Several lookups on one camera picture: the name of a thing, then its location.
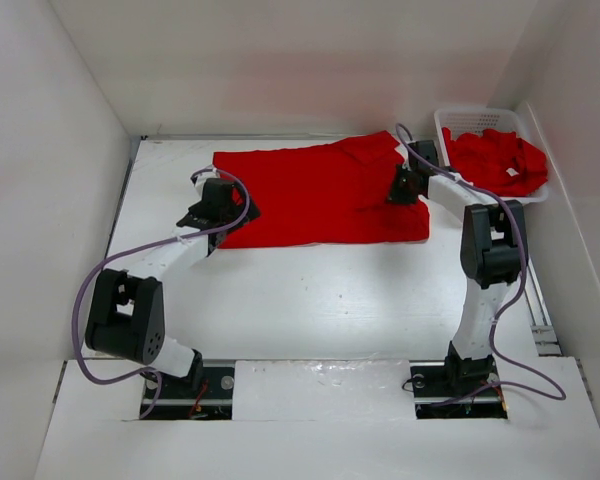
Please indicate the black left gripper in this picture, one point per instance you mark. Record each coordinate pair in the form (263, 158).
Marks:
(237, 189)

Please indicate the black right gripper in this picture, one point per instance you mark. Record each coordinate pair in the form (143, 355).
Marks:
(395, 195)

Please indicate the red t-shirt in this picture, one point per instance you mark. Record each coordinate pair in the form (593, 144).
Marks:
(326, 194)

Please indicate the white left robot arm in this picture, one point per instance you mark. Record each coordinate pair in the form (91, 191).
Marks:
(127, 313)

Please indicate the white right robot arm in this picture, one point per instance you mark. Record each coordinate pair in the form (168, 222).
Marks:
(492, 256)

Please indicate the red t-shirts in basket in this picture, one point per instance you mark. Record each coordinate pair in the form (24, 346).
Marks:
(500, 162)

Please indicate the white plastic basket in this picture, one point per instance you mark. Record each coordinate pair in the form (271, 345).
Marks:
(475, 119)

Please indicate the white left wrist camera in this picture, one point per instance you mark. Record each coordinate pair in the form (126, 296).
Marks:
(200, 177)

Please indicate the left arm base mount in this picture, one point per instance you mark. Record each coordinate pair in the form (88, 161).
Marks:
(207, 398)

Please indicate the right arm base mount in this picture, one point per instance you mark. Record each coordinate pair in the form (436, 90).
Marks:
(442, 391)

